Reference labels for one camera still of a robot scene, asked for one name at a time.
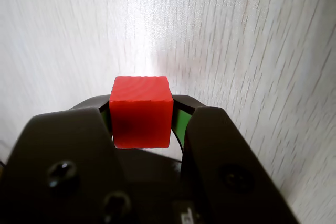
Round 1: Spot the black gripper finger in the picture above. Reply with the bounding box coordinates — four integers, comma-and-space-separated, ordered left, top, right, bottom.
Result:
0, 94, 137, 224
170, 94, 300, 224

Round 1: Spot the red cube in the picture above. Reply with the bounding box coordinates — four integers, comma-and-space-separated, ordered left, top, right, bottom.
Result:
108, 75, 174, 150

